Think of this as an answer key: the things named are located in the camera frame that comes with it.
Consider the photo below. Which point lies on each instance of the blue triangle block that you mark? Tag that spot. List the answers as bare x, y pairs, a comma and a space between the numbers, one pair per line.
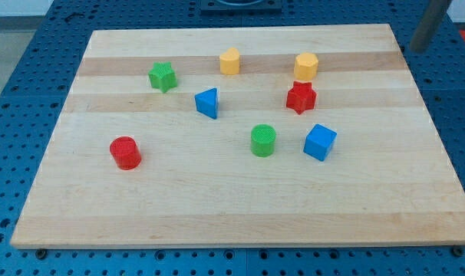
207, 103

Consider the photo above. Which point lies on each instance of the green cylinder block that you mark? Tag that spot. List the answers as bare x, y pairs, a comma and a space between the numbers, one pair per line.
262, 140

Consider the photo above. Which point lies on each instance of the wooden board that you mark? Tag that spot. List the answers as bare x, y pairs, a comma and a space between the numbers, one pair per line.
387, 181

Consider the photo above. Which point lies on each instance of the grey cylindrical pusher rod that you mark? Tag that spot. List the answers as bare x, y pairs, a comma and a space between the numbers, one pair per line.
427, 27

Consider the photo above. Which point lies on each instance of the red star block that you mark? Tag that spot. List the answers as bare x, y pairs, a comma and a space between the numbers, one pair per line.
301, 97

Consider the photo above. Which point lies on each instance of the green star block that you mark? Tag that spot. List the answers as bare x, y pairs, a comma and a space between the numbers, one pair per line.
162, 76

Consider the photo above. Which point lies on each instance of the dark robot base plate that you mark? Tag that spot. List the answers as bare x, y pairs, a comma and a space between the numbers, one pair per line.
240, 6

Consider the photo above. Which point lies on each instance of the red cylinder block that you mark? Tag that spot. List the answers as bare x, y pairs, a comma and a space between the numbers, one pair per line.
125, 153

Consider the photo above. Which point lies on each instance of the blue cube block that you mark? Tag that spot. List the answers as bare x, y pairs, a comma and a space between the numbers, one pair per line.
319, 142

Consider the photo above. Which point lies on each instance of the yellow hexagon block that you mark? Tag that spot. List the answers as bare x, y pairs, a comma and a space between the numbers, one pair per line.
306, 66

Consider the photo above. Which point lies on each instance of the yellow heart block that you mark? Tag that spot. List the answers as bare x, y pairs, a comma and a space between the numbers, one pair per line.
229, 62

